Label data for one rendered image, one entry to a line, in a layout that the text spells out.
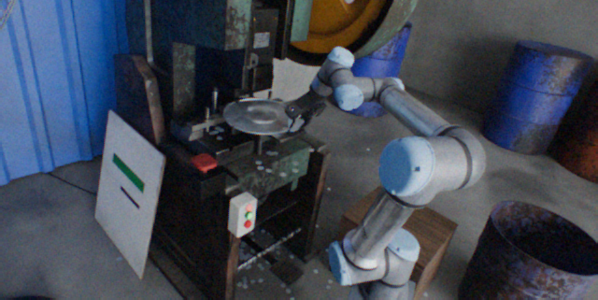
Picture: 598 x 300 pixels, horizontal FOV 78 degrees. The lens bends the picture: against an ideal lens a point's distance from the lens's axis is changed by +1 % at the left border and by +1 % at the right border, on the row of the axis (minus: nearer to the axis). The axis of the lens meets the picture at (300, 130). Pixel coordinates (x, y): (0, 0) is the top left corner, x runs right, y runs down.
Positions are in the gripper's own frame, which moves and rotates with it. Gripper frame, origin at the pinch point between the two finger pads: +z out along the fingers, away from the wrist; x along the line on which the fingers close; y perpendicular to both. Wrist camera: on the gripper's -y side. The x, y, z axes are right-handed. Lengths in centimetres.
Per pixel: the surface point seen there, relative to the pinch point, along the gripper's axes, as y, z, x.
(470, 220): 127, 49, -82
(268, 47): 4.7, -13.8, 27.3
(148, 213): -33, 62, 17
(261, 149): -3.6, 14.8, 3.7
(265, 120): -1.6, 5.0, 9.4
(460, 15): 332, 10, 54
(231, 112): -7.2, 11.1, 20.8
